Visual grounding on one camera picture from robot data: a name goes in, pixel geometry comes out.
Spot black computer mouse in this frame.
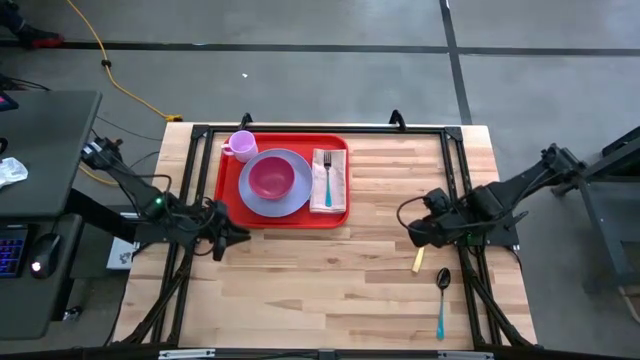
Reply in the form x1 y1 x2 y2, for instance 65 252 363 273
29 233 63 280

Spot black metal stand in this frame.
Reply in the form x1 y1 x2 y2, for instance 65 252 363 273
549 124 640 294

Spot black aluminium table frame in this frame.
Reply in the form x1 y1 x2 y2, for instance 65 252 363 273
112 109 539 351

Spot lavender plastic plate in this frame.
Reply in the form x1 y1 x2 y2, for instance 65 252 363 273
237 147 315 219

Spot red plastic tray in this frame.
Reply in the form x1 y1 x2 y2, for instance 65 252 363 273
213 132 351 230

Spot person's foot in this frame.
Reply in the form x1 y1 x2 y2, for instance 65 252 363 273
0 0 65 50

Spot magenta plastic bowl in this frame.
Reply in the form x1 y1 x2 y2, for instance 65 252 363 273
248 155 297 201

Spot yellow extension cable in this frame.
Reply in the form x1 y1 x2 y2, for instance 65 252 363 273
64 0 184 123

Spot backlit computer keyboard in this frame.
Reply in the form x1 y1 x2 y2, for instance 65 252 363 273
0 227 29 279

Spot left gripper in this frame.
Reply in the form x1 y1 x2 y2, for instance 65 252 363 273
202 198 252 262

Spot silver aluminium bracket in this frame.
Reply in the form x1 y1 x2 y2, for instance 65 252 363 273
158 348 217 360
437 350 496 360

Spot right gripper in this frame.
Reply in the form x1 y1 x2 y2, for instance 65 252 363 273
423 187 484 241

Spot white printed box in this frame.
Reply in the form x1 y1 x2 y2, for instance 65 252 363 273
106 235 140 272

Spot beige cloth napkin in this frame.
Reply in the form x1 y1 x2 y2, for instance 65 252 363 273
308 147 348 215

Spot black desk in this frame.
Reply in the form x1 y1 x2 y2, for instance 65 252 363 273
0 89 104 341

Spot fork with teal handle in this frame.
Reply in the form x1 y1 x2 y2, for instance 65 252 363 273
322 150 335 209

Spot spoon with teal handle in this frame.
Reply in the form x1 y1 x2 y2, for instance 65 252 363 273
435 267 453 341

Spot white crumpled tissue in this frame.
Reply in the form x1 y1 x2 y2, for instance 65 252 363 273
0 156 29 190

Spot pink plastic mug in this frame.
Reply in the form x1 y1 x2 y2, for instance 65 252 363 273
221 129 260 164

